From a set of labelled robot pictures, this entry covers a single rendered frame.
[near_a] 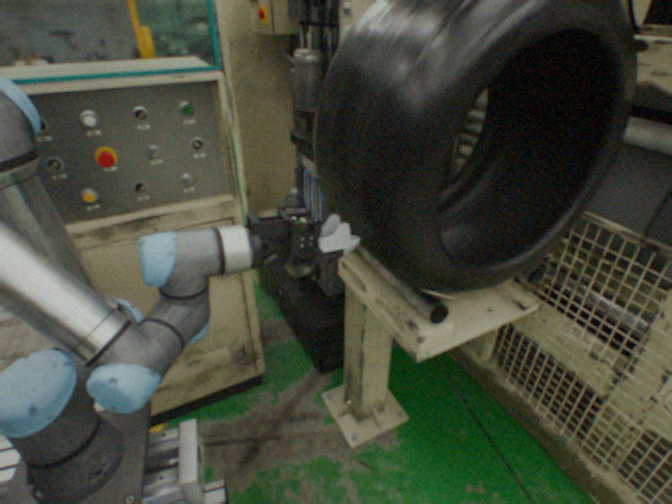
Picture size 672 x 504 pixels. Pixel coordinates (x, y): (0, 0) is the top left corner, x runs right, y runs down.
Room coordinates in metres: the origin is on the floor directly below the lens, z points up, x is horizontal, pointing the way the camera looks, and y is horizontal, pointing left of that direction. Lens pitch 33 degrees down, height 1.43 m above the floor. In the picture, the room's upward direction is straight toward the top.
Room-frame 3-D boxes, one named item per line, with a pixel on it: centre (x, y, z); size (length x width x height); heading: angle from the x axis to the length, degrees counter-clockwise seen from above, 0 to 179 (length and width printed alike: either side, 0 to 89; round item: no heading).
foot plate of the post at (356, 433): (1.04, -0.12, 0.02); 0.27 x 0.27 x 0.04; 27
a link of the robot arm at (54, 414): (0.41, 0.47, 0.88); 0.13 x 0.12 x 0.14; 169
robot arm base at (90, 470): (0.40, 0.47, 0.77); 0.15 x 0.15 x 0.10
